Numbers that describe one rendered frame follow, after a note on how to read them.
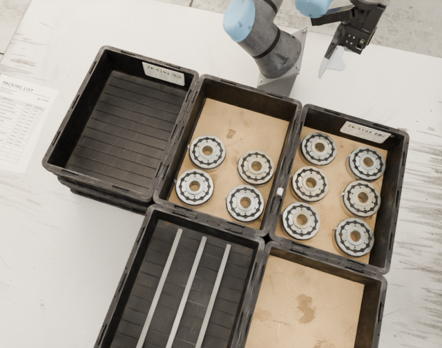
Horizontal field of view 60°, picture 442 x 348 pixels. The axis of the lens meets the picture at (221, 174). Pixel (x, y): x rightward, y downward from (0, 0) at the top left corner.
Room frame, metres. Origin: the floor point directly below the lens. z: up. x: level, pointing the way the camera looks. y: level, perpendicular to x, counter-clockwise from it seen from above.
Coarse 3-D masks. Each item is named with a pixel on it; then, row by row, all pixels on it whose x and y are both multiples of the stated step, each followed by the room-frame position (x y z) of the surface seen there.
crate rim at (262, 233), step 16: (224, 80) 0.62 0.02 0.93; (192, 96) 0.56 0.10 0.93; (272, 96) 0.58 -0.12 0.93; (176, 144) 0.41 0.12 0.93; (288, 144) 0.44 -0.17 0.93; (160, 176) 0.31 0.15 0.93; (160, 192) 0.27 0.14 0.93; (176, 208) 0.24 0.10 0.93; (272, 208) 0.26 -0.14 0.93; (224, 224) 0.21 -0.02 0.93; (240, 224) 0.21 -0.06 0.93
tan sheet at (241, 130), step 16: (208, 112) 0.57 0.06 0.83; (224, 112) 0.57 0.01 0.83; (240, 112) 0.58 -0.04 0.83; (208, 128) 0.51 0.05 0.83; (224, 128) 0.52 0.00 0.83; (240, 128) 0.53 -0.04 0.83; (256, 128) 0.53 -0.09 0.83; (272, 128) 0.54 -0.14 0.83; (224, 144) 0.47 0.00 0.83; (240, 144) 0.47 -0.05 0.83; (256, 144) 0.48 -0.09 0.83; (272, 144) 0.49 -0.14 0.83; (224, 176) 0.37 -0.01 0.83; (224, 192) 0.32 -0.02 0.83; (192, 208) 0.27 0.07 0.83; (208, 208) 0.27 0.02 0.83; (224, 208) 0.28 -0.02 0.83; (256, 224) 0.24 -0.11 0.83
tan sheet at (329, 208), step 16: (304, 128) 0.55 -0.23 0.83; (336, 144) 0.51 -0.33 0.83; (352, 144) 0.52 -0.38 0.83; (336, 160) 0.46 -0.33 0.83; (336, 176) 0.41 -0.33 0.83; (288, 192) 0.34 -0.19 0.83; (336, 192) 0.36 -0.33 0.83; (320, 208) 0.31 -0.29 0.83; (336, 208) 0.31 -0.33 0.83; (320, 224) 0.26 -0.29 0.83; (368, 224) 0.28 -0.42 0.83; (320, 240) 0.22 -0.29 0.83; (368, 256) 0.19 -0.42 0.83
